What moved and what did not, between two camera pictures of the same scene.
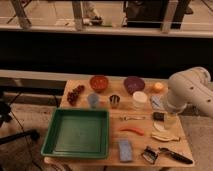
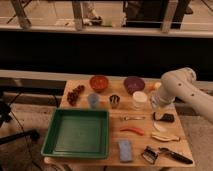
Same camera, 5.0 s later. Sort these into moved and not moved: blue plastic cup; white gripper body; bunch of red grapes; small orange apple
Moved: white gripper body
Not moved: small orange apple; bunch of red grapes; blue plastic cup
